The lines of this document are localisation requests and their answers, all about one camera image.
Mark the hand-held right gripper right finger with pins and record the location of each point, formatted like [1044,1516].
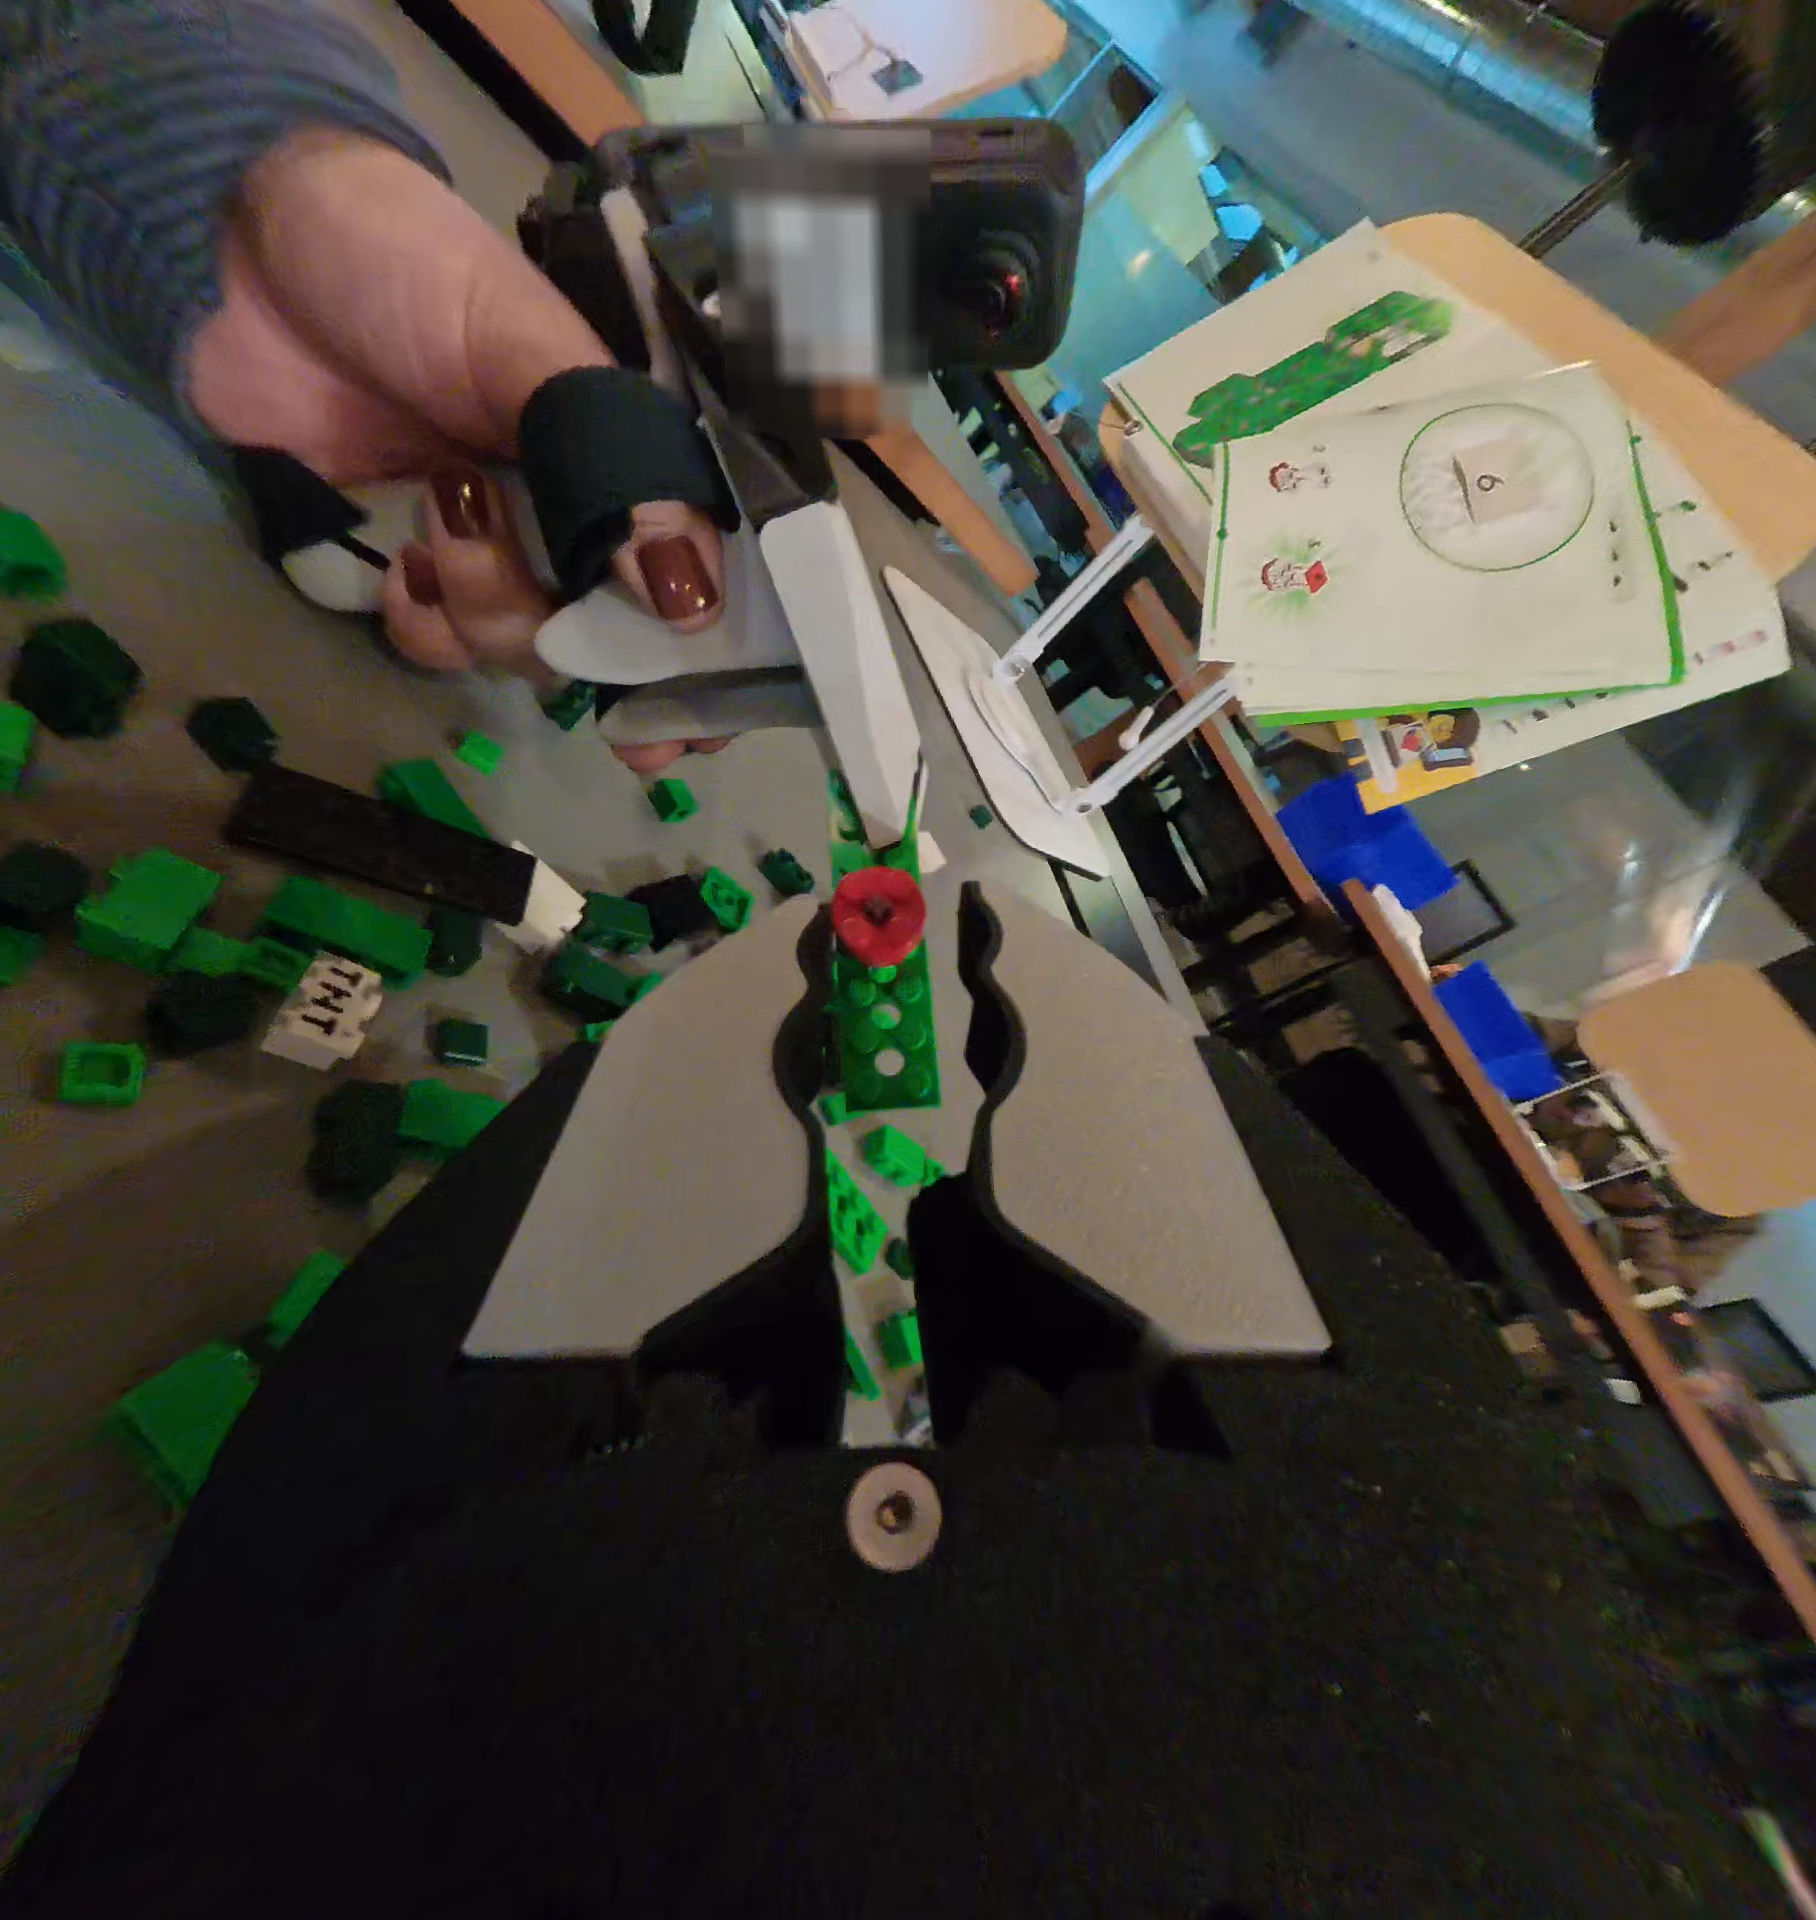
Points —
[1133,1170]

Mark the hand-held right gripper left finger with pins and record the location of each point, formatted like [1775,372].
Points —
[652,1138]

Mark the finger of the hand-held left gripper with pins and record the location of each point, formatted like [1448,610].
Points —
[849,661]

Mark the green plate with red flower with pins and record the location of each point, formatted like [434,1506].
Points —
[886,1034]

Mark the person's left forearm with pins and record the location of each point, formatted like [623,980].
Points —
[100,150]

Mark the grey desk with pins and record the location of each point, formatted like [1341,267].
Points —
[100,1244]

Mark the person's left hand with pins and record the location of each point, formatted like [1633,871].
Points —
[385,314]

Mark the white booklet stand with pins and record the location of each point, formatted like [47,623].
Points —
[1023,734]

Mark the small white brick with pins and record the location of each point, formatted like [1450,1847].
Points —
[550,900]

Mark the white printed cube brick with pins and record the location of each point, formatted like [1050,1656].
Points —
[324,1013]

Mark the blue storage bin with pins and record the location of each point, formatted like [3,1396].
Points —
[1502,1034]
[1361,845]

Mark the black long brick plate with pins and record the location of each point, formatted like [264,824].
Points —
[368,841]

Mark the printed toy leaflet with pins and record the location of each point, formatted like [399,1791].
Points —
[1411,738]

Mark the scatter of green toy bricks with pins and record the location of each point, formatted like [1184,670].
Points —
[151,900]

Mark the open instruction booklet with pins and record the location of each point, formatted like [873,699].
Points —
[1448,570]

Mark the tan wooden chair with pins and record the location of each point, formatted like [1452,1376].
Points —
[1734,449]
[1734,1081]

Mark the black round-headed stand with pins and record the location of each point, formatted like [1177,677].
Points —
[1674,135]

